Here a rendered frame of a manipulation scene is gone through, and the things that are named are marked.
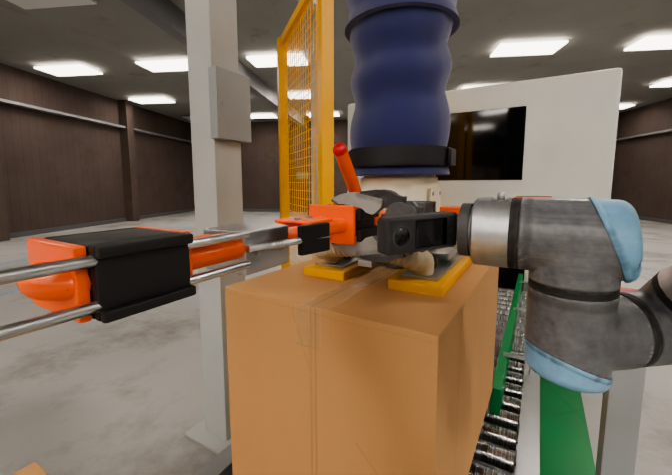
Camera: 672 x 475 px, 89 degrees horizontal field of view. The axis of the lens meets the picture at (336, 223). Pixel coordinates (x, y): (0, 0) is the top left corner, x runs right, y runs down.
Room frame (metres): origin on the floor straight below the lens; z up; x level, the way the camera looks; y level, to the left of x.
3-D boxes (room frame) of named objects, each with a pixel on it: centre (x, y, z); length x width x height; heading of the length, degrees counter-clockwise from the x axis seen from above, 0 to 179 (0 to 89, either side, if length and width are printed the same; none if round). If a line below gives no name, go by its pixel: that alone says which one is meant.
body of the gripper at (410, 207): (0.49, -0.13, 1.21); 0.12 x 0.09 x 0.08; 59
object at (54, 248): (0.26, 0.17, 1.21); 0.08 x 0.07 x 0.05; 149
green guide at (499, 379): (1.66, -0.94, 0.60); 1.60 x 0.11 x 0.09; 149
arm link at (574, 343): (0.40, -0.29, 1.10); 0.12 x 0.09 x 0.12; 97
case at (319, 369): (0.77, -0.12, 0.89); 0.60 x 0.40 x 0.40; 148
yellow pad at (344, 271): (0.82, -0.06, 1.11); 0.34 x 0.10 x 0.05; 149
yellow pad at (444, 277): (0.73, -0.22, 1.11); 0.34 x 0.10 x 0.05; 149
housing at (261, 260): (0.38, 0.10, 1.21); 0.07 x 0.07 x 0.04; 59
